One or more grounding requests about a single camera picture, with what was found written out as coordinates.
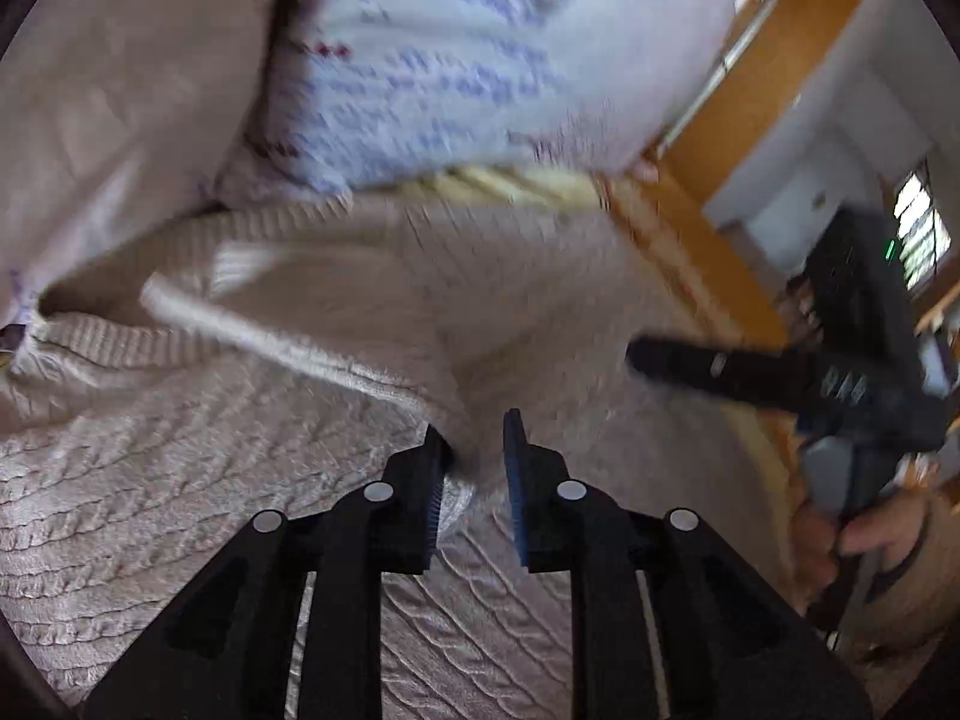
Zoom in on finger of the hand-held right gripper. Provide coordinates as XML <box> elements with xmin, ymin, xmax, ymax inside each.
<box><xmin>625</xmin><ymin>335</ymin><xmax>830</xmax><ymax>413</ymax></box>

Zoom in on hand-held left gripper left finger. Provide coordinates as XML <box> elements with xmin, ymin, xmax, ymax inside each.
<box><xmin>82</xmin><ymin>424</ymin><xmax>452</xmax><ymax>720</ymax></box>

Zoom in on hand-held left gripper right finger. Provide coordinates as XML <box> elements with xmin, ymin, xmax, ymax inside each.
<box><xmin>501</xmin><ymin>409</ymin><xmax>875</xmax><ymax>720</ymax></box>

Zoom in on cream knitted sweater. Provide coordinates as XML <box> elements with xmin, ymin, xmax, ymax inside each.
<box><xmin>0</xmin><ymin>193</ymin><xmax>800</xmax><ymax>720</ymax></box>

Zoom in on person's right forearm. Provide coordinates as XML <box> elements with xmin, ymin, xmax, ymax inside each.
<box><xmin>829</xmin><ymin>532</ymin><xmax>955</xmax><ymax>665</ymax></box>

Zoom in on person's right hand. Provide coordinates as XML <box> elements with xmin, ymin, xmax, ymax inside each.
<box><xmin>791</xmin><ymin>493</ymin><xmax>935</xmax><ymax>616</ymax></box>

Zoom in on barred window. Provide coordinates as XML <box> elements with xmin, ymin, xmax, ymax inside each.
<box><xmin>892</xmin><ymin>163</ymin><xmax>944</xmax><ymax>292</ymax></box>

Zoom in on yellow patterned bed sheet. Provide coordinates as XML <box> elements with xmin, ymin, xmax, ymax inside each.
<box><xmin>352</xmin><ymin>163</ymin><xmax>610</xmax><ymax>212</ymax></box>

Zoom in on white pillow with blue print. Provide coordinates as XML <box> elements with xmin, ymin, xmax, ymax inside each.
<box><xmin>216</xmin><ymin>0</ymin><xmax>760</xmax><ymax>205</ymax></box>

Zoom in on wooden bed frame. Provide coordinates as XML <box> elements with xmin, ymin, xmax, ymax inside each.
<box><xmin>600</xmin><ymin>0</ymin><xmax>875</xmax><ymax>365</ymax></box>

